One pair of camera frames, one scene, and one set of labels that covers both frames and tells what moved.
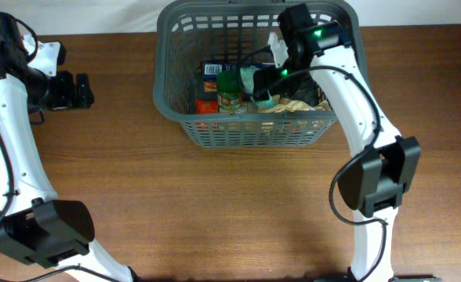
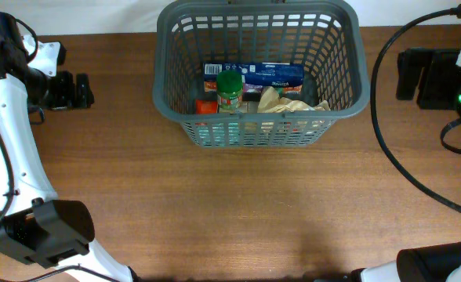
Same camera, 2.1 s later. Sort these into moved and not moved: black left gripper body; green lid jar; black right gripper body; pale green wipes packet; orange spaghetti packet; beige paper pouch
Moved: black right gripper body; pale green wipes packet
Not moved: black left gripper body; beige paper pouch; orange spaghetti packet; green lid jar
